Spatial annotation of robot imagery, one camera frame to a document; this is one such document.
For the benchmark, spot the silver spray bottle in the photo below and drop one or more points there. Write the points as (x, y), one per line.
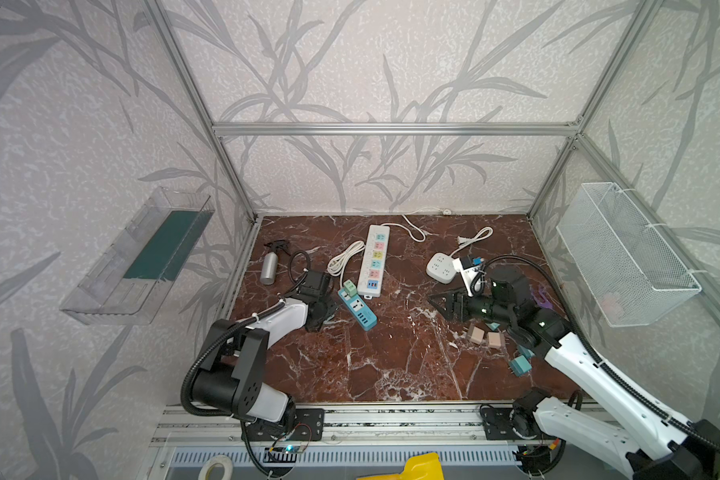
(271, 260)

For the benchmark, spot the long white power strip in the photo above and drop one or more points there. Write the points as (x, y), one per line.
(374, 261)

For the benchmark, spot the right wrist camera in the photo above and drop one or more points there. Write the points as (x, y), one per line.
(472, 273)

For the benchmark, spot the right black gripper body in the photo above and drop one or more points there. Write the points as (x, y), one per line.
(463, 306)

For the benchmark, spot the green plug adapter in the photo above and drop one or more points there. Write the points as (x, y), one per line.
(350, 288)

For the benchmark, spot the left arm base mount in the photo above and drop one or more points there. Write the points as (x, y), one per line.
(299, 424)

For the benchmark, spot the white wire basket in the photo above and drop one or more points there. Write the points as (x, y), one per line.
(633, 273)

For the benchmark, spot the beige plug adapter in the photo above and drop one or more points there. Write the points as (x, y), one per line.
(476, 335)
(495, 340)

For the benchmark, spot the white tape roll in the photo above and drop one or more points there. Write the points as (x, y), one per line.
(219, 467)

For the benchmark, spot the purple pink toy fork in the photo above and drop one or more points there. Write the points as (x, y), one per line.
(542, 297)

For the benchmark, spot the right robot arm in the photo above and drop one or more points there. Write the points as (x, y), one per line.
(649, 440)

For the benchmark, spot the yellow plastic object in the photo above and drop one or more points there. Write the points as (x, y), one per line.
(420, 467)

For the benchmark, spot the clear plastic wall tray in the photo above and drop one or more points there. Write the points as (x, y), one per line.
(131, 280)

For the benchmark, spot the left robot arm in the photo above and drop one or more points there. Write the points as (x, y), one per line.
(227, 377)

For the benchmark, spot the square white power socket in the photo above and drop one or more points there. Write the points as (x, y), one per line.
(442, 268)

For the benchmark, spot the teal plug adapter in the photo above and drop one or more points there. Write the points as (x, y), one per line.
(520, 366)

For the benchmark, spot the teal power strip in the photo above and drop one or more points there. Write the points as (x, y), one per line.
(366, 318)

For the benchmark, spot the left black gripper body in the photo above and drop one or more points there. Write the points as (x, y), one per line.
(323, 306)

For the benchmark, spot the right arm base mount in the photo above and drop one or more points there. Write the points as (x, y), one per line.
(498, 424)

